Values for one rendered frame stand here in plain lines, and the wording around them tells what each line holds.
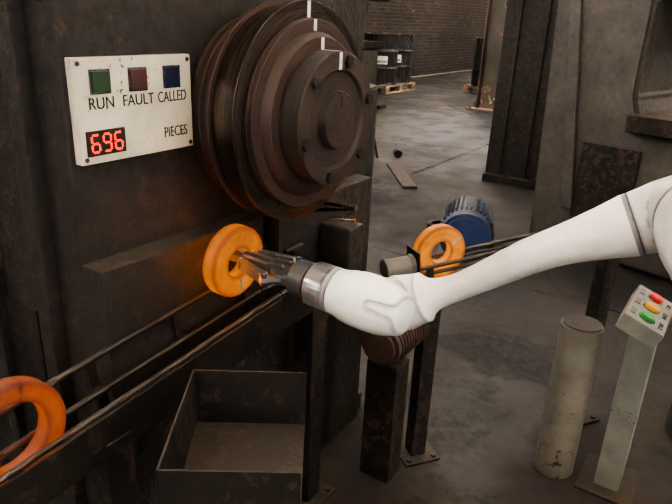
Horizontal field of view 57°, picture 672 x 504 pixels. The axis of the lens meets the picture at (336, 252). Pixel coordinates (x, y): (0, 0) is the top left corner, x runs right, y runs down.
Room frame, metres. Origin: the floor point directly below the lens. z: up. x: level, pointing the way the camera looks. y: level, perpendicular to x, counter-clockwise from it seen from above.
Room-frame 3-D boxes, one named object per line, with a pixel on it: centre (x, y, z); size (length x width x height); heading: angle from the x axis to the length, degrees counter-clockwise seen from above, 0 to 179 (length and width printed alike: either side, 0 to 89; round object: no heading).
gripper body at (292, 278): (1.13, 0.08, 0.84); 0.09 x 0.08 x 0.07; 57
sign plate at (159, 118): (1.16, 0.38, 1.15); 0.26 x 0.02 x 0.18; 147
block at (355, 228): (1.59, -0.01, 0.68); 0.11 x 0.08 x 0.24; 57
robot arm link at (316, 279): (1.09, 0.02, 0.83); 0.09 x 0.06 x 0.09; 147
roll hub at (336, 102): (1.33, 0.02, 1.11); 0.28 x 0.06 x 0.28; 147
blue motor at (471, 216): (3.49, -0.77, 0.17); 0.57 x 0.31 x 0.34; 167
